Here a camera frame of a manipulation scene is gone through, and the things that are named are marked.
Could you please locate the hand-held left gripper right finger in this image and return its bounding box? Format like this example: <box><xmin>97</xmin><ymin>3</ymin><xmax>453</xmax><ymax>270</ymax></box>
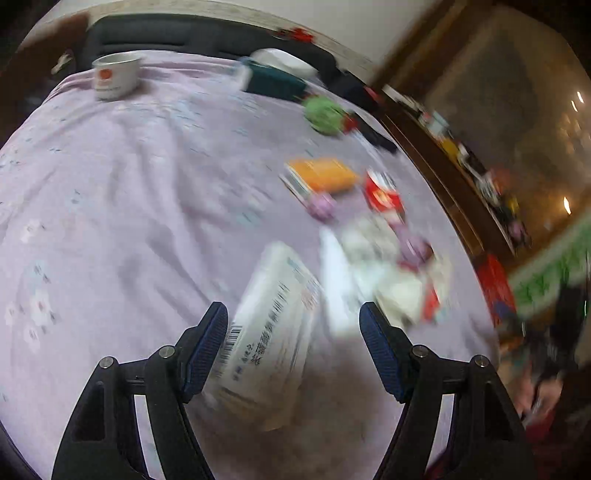
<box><xmin>359</xmin><ymin>302</ymin><xmax>536</xmax><ymax>480</ymax></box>

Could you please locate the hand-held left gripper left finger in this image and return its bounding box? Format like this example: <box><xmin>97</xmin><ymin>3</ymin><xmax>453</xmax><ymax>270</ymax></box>
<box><xmin>52</xmin><ymin>301</ymin><xmax>229</xmax><ymax>480</ymax></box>

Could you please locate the white medicine box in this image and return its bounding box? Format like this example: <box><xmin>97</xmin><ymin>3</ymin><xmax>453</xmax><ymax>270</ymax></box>
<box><xmin>203</xmin><ymin>242</ymin><xmax>324</xmax><ymax>432</ymax></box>

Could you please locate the purple paper ball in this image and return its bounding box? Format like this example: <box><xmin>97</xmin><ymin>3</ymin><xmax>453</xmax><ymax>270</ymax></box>
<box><xmin>398</xmin><ymin>235</ymin><xmax>435</xmax><ymax>268</ymax></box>
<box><xmin>307</xmin><ymin>194</ymin><xmax>338</xmax><ymax>224</ymax></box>

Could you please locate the white plastic packet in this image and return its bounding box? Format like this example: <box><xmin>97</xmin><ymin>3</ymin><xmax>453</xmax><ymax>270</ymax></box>
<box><xmin>320</xmin><ymin>228</ymin><xmax>368</xmax><ymax>339</ymax></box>

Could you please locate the red plastic basket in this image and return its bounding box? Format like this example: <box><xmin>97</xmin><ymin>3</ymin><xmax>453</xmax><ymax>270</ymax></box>
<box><xmin>475</xmin><ymin>253</ymin><xmax>518</xmax><ymax>328</ymax></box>

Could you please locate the torn red white box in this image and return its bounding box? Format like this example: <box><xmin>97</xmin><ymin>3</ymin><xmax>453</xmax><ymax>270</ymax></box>
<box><xmin>362</xmin><ymin>168</ymin><xmax>407</xmax><ymax>227</ymax></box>

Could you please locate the purple floral tablecloth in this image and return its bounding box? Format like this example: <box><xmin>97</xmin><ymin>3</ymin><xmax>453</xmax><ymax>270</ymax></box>
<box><xmin>0</xmin><ymin>51</ymin><xmax>502</xmax><ymax>480</ymax></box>

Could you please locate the orange medicine box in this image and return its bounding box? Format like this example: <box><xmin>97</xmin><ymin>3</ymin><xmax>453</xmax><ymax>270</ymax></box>
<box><xmin>281</xmin><ymin>158</ymin><xmax>360</xmax><ymax>204</ymax></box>

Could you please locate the brown wooden sideboard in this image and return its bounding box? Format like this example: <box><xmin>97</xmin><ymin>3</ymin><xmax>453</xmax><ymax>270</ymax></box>
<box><xmin>379</xmin><ymin>85</ymin><xmax>532</xmax><ymax>261</ymax></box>

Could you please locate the green patterned cloth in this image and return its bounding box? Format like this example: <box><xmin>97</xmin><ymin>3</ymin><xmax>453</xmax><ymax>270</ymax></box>
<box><xmin>510</xmin><ymin>226</ymin><xmax>591</xmax><ymax>319</ymax></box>

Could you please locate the row of small clutter items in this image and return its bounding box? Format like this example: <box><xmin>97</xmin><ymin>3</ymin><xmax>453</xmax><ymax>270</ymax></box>
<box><xmin>383</xmin><ymin>85</ymin><xmax>532</xmax><ymax>250</ymax></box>

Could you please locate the green towel ball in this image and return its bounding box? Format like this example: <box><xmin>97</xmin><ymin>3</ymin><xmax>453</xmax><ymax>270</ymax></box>
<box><xmin>302</xmin><ymin>95</ymin><xmax>347</xmax><ymax>137</ymax></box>

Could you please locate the dark green tissue box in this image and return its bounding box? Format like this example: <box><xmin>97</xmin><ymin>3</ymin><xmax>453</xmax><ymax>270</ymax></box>
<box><xmin>238</xmin><ymin>48</ymin><xmax>319</xmax><ymax>104</ymax></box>

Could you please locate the white mug with red logo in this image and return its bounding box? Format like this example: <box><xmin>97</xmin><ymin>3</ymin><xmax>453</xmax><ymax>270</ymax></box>
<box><xmin>91</xmin><ymin>52</ymin><xmax>147</xmax><ymax>101</ymax></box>

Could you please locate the black sofa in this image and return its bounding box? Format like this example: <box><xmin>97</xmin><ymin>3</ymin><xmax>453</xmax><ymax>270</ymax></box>
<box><xmin>83</xmin><ymin>14</ymin><xmax>375</xmax><ymax>88</ymax></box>

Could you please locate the red cloth item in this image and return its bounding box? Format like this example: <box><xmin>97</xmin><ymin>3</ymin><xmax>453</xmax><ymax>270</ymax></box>
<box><xmin>277</xmin><ymin>28</ymin><xmax>315</xmax><ymax>44</ymax></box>

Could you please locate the brown padded chair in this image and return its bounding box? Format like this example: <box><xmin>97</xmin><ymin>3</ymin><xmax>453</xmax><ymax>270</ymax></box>
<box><xmin>0</xmin><ymin>18</ymin><xmax>88</xmax><ymax>144</ymax></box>

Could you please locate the etched glass wall panel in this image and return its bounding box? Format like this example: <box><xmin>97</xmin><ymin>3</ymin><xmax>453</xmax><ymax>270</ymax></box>
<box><xmin>425</xmin><ymin>4</ymin><xmax>591</xmax><ymax>252</ymax></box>

